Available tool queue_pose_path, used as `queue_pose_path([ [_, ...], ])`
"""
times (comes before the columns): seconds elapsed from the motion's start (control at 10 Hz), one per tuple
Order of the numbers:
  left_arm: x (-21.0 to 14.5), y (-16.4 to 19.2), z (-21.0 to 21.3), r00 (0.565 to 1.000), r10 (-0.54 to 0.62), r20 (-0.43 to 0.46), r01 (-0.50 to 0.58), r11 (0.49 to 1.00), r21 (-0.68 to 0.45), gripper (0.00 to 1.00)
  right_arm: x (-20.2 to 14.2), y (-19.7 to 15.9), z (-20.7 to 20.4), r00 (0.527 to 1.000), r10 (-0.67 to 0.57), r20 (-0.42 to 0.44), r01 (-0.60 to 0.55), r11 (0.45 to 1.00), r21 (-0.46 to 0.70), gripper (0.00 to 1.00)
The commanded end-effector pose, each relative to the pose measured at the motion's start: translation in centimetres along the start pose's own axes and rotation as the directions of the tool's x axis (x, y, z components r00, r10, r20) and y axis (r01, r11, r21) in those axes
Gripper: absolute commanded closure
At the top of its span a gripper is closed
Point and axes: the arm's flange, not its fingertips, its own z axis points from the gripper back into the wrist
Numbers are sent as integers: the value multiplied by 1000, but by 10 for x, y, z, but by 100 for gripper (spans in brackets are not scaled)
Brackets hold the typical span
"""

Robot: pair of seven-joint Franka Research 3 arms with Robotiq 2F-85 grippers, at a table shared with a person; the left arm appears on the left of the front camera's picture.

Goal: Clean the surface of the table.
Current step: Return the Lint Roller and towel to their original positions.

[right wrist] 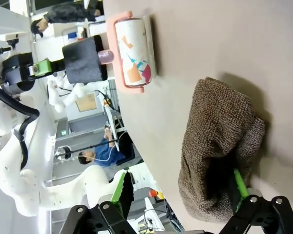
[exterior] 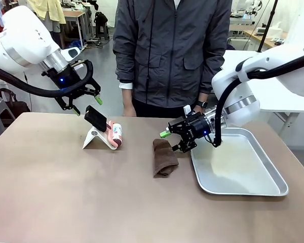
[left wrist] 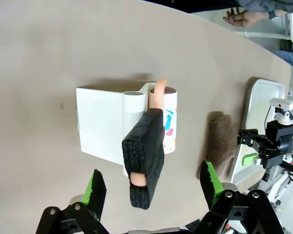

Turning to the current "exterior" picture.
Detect white tissue box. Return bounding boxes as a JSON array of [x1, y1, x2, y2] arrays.
[[270, 21, 288, 38]]

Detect wooden top lab bench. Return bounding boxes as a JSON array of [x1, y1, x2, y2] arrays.
[[243, 29, 288, 50]]

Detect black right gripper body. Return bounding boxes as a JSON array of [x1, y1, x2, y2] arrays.
[[184, 108, 217, 147]]

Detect person in yellow shirt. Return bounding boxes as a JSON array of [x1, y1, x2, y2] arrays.
[[27, 0, 66, 49]]

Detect black stool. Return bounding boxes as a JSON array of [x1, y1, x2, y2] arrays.
[[93, 11, 110, 41]]

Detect wooden top desk metal legs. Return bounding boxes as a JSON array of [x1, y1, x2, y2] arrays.
[[62, 9, 92, 50]]

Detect silver metal tray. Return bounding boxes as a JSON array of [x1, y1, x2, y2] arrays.
[[191, 127, 289, 197]]

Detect black stand pole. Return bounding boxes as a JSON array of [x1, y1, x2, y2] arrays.
[[258, 0, 279, 53]]

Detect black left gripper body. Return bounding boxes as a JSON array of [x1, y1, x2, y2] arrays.
[[42, 60, 95, 99]]

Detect brown cloth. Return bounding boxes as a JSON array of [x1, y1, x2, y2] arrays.
[[152, 138, 180, 179]]

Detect brown bag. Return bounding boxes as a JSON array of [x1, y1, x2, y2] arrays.
[[0, 88, 31, 127]]

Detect person's right hand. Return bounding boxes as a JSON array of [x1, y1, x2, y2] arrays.
[[123, 101, 137, 117]]

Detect white lint roller stand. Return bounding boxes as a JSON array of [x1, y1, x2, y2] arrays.
[[82, 126, 119, 150]]

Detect person's right forearm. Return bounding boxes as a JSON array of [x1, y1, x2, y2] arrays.
[[115, 48, 137, 102]]

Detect blue plastic bag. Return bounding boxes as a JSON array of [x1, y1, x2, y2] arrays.
[[67, 39, 83, 50]]

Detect white table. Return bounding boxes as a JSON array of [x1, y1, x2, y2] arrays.
[[224, 49, 304, 137]]

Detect pink lint roller black handle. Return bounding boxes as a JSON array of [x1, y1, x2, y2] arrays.
[[84, 105, 125, 149]]

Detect white lab robot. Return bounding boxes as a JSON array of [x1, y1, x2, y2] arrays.
[[230, 0, 264, 20]]

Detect person's left forearm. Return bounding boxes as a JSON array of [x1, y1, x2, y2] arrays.
[[198, 48, 230, 107]]

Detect person in grey jacket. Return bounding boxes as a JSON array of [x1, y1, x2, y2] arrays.
[[112, 0, 233, 118]]

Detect dark office chair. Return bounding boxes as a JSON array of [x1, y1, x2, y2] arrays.
[[226, 36, 236, 51]]

